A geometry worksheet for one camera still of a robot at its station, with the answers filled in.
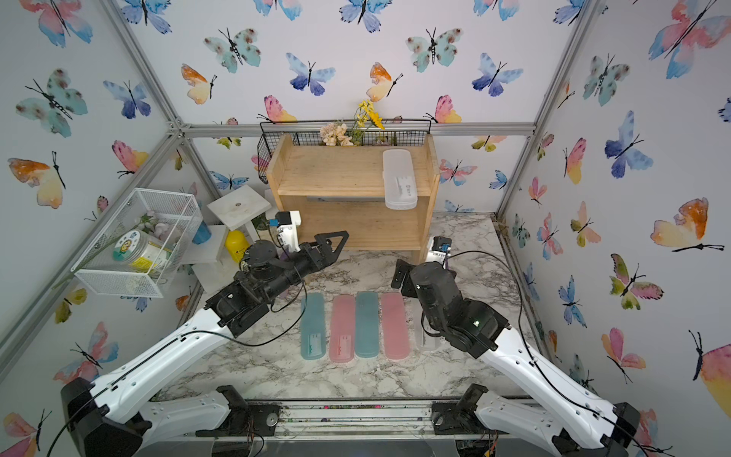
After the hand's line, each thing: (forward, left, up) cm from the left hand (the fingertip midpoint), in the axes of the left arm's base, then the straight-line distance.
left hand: (340, 238), depth 64 cm
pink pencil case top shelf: (-8, +3, -36) cm, 37 cm away
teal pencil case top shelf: (-4, +12, -38) cm, 41 cm away
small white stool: (+26, +35, -15) cm, 46 cm away
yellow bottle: (+20, +38, -25) cm, 50 cm away
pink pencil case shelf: (-6, -14, -37) cm, 40 cm away
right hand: (-2, -17, -7) cm, 19 cm away
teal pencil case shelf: (-4, -5, -38) cm, 38 cm away
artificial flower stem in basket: (+9, +47, -7) cm, 48 cm away
